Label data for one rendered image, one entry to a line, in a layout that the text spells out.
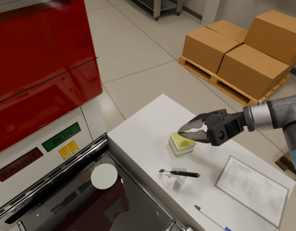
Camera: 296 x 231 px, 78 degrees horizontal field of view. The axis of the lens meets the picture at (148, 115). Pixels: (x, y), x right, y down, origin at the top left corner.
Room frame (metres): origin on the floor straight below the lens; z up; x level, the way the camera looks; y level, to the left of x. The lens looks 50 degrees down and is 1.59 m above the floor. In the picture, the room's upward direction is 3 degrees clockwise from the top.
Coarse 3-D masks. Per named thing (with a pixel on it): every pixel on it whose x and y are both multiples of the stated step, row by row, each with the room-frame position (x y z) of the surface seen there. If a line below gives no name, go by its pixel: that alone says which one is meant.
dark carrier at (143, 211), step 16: (112, 160) 0.33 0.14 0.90; (80, 176) 0.26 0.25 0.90; (128, 176) 0.27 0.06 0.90; (64, 192) 0.20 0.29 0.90; (80, 192) 0.20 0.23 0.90; (96, 192) 0.20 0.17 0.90; (112, 192) 0.21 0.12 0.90; (128, 192) 0.21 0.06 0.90; (48, 208) 0.15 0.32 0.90; (64, 208) 0.15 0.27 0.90; (80, 208) 0.15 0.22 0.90; (96, 208) 0.15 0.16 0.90; (112, 208) 0.15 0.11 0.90; (128, 208) 0.16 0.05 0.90; (144, 208) 0.16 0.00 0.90; (32, 224) 0.10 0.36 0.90; (48, 224) 0.10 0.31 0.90; (64, 224) 0.10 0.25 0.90; (80, 224) 0.10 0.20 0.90; (96, 224) 0.10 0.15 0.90; (112, 224) 0.11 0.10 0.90; (128, 224) 0.11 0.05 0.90; (144, 224) 0.11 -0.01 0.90; (160, 224) 0.11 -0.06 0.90
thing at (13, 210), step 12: (108, 144) 0.40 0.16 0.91; (84, 156) 0.32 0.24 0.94; (96, 156) 0.36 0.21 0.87; (72, 168) 0.28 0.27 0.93; (84, 168) 0.31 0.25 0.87; (48, 180) 0.22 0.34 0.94; (72, 180) 0.26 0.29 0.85; (36, 192) 0.18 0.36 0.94; (48, 192) 0.20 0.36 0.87; (24, 204) 0.15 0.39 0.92; (36, 204) 0.16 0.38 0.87; (0, 216) 0.11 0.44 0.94; (24, 216) 0.12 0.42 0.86; (0, 228) 0.08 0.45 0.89
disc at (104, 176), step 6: (96, 168) 0.29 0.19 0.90; (102, 168) 0.30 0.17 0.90; (108, 168) 0.30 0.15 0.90; (114, 168) 0.30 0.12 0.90; (96, 174) 0.27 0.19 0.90; (102, 174) 0.27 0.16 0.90; (108, 174) 0.27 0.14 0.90; (114, 174) 0.27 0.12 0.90; (96, 180) 0.25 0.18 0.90; (102, 180) 0.25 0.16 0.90; (108, 180) 0.25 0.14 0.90; (114, 180) 0.25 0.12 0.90; (96, 186) 0.23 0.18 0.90; (102, 186) 0.23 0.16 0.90; (108, 186) 0.23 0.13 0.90
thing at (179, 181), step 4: (172, 168) 0.25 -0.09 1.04; (176, 168) 0.24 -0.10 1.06; (180, 168) 0.23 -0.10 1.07; (184, 168) 0.23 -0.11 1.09; (188, 168) 0.22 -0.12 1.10; (168, 176) 0.22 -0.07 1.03; (172, 176) 0.21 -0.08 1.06; (176, 176) 0.20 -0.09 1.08; (180, 176) 0.20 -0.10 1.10; (184, 176) 0.20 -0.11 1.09; (176, 180) 0.20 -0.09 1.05; (180, 180) 0.21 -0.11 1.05; (184, 180) 0.21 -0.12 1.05; (176, 184) 0.20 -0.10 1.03; (180, 184) 0.19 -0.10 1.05; (172, 188) 0.21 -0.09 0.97; (176, 188) 0.20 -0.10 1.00; (180, 188) 0.20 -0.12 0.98; (176, 192) 0.19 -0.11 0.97
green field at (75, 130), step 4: (76, 124) 0.34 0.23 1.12; (72, 128) 0.33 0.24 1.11; (76, 128) 0.34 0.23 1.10; (64, 132) 0.31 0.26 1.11; (68, 132) 0.32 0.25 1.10; (72, 132) 0.33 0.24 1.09; (76, 132) 0.34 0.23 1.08; (56, 136) 0.29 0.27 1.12; (60, 136) 0.30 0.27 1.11; (64, 136) 0.31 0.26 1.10; (68, 136) 0.32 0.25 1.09; (52, 140) 0.28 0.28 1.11; (56, 140) 0.29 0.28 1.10; (60, 140) 0.30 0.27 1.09; (64, 140) 0.30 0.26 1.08; (44, 144) 0.27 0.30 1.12; (48, 144) 0.27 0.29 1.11; (52, 144) 0.28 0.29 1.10; (56, 144) 0.29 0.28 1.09; (48, 148) 0.27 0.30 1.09; (52, 148) 0.27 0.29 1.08
